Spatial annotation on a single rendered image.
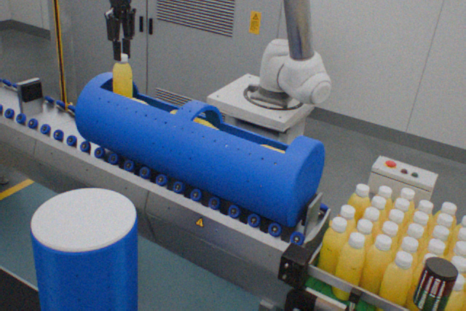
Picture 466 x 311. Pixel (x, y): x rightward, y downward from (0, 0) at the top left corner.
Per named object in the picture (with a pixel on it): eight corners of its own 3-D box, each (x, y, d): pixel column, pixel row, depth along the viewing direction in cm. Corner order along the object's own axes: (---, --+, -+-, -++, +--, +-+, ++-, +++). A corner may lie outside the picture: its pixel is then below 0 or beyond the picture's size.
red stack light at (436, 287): (421, 269, 97) (427, 254, 96) (453, 282, 95) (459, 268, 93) (415, 288, 92) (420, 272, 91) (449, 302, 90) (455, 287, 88)
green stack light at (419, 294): (415, 286, 100) (421, 269, 97) (446, 300, 97) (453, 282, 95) (408, 306, 95) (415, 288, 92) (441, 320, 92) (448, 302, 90)
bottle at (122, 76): (109, 108, 173) (107, 60, 164) (120, 101, 178) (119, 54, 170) (126, 111, 170) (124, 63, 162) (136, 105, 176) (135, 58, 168)
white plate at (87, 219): (139, 242, 122) (139, 246, 123) (132, 184, 146) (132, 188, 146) (24, 254, 115) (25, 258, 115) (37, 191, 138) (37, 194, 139)
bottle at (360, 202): (353, 229, 158) (365, 183, 150) (365, 242, 153) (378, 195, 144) (336, 232, 156) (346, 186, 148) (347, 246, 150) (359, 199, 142)
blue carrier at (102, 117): (129, 125, 199) (125, 63, 185) (318, 198, 162) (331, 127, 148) (78, 154, 178) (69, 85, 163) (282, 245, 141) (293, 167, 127)
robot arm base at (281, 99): (254, 84, 230) (255, 73, 227) (297, 95, 223) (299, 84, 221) (241, 96, 215) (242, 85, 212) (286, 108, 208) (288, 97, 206)
